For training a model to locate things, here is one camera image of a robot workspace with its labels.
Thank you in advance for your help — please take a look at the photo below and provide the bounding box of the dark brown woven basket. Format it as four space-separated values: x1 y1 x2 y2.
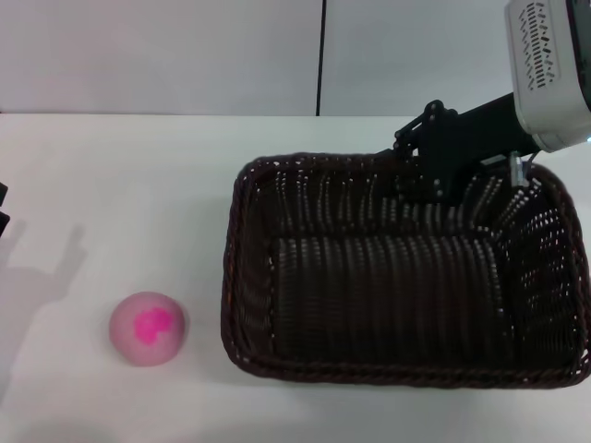
220 150 591 387

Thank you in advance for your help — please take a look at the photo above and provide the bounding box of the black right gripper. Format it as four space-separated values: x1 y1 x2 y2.
374 93 542 205

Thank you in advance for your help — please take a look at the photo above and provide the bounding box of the black vertical wall strip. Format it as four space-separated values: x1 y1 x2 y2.
315 0 328 116

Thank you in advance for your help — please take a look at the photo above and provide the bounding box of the pink foam ball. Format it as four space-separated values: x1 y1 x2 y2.
108 291 189 368

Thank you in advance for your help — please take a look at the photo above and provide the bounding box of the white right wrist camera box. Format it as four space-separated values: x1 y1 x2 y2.
502 0 591 153

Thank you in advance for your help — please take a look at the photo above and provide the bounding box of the silver right gripper cable connector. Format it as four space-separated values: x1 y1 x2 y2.
507 150 540 188

